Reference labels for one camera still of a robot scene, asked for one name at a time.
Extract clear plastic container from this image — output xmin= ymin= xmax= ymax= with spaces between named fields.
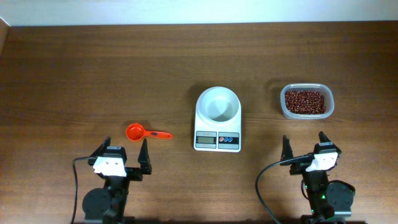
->
xmin=280 ymin=83 xmax=335 ymax=119

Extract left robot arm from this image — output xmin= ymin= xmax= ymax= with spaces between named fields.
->
xmin=82 ymin=137 xmax=152 ymax=223

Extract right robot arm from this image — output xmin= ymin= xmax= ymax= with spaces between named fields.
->
xmin=280 ymin=131 xmax=355 ymax=224

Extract orange plastic measuring scoop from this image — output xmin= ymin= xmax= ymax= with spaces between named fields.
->
xmin=126 ymin=123 xmax=174 ymax=141

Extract red adzuki beans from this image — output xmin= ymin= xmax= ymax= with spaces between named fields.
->
xmin=284 ymin=90 xmax=326 ymax=115

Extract black camera cable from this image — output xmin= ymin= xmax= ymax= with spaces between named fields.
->
xmin=254 ymin=154 xmax=314 ymax=224
xmin=70 ymin=156 xmax=97 ymax=224

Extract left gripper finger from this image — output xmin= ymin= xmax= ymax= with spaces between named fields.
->
xmin=90 ymin=136 xmax=111 ymax=157
xmin=138 ymin=139 xmax=152 ymax=174

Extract right black camera cable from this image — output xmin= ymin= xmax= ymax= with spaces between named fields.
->
xmin=254 ymin=154 xmax=314 ymax=224

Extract white round bowl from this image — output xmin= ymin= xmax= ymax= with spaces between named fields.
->
xmin=197 ymin=86 xmax=240 ymax=123

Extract white digital kitchen scale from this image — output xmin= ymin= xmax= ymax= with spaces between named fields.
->
xmin=193 ymin=97 xmax=243 ymax=152

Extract left black camera cable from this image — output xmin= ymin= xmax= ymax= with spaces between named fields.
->
xmin=70 ymin=156 xmax=97 ymax=224

